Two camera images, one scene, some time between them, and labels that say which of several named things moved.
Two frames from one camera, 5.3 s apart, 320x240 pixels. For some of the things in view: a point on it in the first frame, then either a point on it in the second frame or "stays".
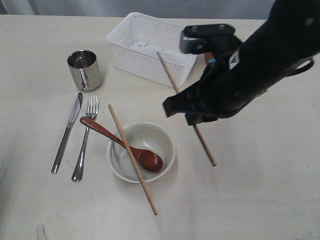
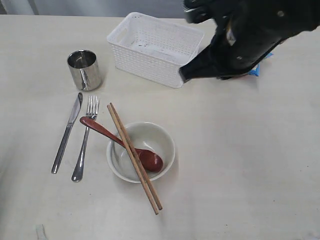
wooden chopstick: x=195 y=127 → x=152 y=191
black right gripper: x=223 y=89 → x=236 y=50
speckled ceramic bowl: x=141 y=135 stays
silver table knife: x=58 y=159 stays
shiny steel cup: x=84 y=66 stays
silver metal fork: x=92 y=104 stays
